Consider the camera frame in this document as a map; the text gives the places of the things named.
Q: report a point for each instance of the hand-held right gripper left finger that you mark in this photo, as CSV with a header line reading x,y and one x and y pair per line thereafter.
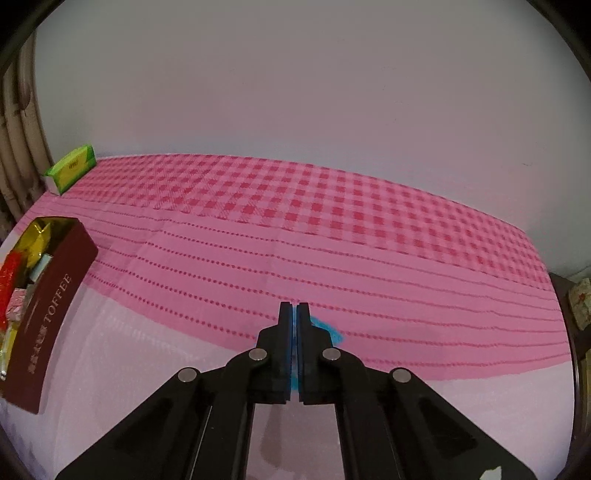
x,y
284,350

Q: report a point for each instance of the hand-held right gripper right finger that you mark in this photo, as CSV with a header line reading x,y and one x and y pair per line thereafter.
x,y
304,350

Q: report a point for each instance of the small blue snack packet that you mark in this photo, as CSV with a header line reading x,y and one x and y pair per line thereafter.
x,y
330,332

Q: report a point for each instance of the dark red tin box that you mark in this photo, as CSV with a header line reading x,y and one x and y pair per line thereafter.
x,y
51,314

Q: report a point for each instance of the dark and light blue packet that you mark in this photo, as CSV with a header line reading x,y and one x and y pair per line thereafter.
x,y
40,267

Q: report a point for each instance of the small clear pinkish packet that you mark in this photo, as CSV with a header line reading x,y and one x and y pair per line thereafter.
x,y
18,302

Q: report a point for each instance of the red snack packet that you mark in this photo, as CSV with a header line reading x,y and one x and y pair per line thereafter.
x,y
9,281

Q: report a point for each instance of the dark wooden side table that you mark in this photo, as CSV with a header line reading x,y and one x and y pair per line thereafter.
x,y
561,295

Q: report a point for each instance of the green tissue box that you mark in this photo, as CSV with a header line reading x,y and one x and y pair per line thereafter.
x,y
71,168

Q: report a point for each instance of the floral teapot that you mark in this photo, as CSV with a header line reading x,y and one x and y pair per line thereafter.
x,y
581,302

